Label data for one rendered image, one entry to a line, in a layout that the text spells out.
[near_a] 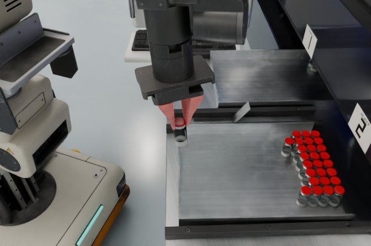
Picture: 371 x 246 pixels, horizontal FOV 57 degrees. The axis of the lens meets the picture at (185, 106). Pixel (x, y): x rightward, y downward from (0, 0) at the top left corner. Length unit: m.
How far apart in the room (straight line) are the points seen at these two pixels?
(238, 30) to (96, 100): 2.06
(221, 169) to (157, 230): 0.97
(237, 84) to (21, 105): 0.62
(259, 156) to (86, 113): 1.65
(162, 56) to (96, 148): 1.68
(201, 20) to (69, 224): 1.20
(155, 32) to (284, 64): 0.78
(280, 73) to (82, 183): 0.96
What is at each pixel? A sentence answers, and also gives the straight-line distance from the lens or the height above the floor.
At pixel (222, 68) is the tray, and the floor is 0.88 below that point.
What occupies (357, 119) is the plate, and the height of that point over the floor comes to 1.02.
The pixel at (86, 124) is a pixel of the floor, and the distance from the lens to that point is 2.25.
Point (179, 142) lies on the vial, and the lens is 0.55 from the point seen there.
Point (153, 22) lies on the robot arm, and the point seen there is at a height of 1.31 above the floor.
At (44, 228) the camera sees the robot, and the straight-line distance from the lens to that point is 1.51.
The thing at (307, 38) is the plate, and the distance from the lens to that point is 1.03.
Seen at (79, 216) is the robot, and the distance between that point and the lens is 1.49.
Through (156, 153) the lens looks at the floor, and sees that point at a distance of 2.00.
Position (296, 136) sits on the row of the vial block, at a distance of 0.84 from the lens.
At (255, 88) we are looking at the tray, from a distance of 1.03.
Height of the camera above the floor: 1.51
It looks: 41 degrees down
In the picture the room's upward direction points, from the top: straight up
